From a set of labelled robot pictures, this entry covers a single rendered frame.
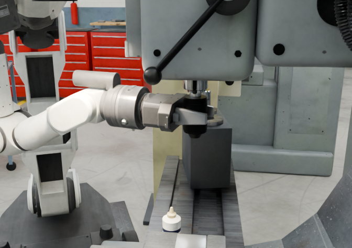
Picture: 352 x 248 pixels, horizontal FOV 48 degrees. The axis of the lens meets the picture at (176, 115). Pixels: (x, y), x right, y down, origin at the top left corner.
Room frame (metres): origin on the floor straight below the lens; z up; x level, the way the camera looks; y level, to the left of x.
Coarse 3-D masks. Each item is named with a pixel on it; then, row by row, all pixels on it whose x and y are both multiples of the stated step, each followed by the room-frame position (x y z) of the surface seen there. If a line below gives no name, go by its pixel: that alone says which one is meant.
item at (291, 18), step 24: (264, 0) 0.62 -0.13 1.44; (288, 0) 0.61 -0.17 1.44; (312, 0) 0.61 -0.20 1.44; (264, 24) 0.62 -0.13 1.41; (288, 24) 0.61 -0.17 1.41; (312, 24) 0.61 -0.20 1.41; (336, 24) 0.60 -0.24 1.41; (264, 48) 0.62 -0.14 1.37; (288, 48) 0.61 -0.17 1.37; (312, 48) 0.61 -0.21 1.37; (336, 48) 0.61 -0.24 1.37
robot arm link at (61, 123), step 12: (72, 96) 0.77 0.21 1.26; (84, 96) 0.77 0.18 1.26; (48, 108) 0.80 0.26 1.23; (60, 108) 0.78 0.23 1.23; (72, 108) 0.77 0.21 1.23; (84, 108) 0.76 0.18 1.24; (48, 120) 0.81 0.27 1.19; (60, 120) 0.78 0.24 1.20; (72, 120) 0.77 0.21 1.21; (84, 120) 0.76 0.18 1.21; (60, 132) 0.79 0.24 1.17
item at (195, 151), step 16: (208, 128) 1.07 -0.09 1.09; (224, 128) 1.07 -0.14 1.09; (192, 144) 1.06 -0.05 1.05; (208, 144) 1.07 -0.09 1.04; (224, 144) 1.07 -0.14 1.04; (192, 160) 1.06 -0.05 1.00; (208, 160) 1.07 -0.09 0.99; (224, 160) 1.07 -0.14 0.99; (192, 176) 1.06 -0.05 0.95; (208, 176) 1.07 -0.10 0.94; (224, 176) 1.07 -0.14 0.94
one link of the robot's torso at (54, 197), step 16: (64, 144) 1.36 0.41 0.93; (32, 160) 1.28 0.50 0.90; (48, 160) 1.34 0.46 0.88; (64, 160) 1.31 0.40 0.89; (48, 176) 1.38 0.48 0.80; (64, 176) 1.32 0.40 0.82; (32, 192) 1.39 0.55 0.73; (48, 192) 1.34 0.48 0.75; (64, 192) 1.36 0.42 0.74; (48, 208) 1.36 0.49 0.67; (64, 208) 1.38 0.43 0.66
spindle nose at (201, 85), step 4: (184, 80) 0.73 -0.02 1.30; (188, 80) 0.73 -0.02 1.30; (192, 80) 0.72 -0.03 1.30; (184, 84) 0.73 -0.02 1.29; (188, 84) 0.73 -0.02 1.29; (200, 84) 0.72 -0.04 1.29; (204, 84) 0.73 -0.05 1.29; (184, 88) 0.73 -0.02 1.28; (188, 88) 0.73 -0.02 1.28; (200, 88) 0.72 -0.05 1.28; (204, 88) 0.73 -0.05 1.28
